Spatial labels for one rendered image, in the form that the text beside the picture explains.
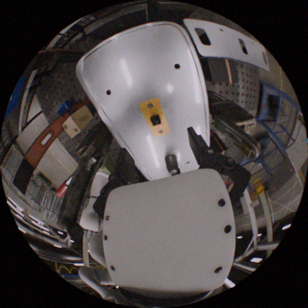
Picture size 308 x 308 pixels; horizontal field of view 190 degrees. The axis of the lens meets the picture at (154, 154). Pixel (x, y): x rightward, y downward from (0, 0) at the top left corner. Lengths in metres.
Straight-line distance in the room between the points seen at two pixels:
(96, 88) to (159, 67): 0.12
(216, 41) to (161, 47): 0.12
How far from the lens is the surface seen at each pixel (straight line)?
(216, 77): 0.25
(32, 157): 0.17
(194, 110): 0.21
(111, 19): 0.25
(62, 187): 0.26
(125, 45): 0.20
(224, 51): 0.25
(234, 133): 0.23
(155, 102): 0.19
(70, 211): 0.19
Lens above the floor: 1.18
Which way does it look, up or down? 45 degrees down
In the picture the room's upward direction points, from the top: 177 degrees clockwise
